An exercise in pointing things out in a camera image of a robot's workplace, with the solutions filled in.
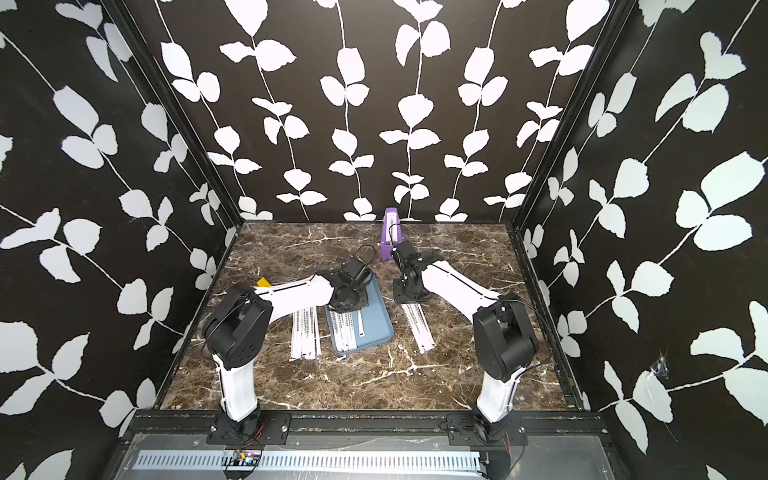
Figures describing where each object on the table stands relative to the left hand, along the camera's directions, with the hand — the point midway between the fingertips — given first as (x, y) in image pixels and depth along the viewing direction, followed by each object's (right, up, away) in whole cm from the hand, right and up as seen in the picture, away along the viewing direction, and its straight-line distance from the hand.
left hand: (365, 299), depth 95 cm
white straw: (-6, -9, -4) cm, 12 cm away
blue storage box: (+4, -8, -4) cm, 10 cm away
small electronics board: (-28, -35, -24) cm, 51 cm away
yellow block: (-36, +4, +6) cm, 37 cm away
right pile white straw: (+17, -8, -3) cm, 19 cm away
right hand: (+12, +3, -5) cm, 13 cm away
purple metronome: (+8, +22, +6) cm, 24 cm away
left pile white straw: (-17, -12, -7) cm, 22 cm away
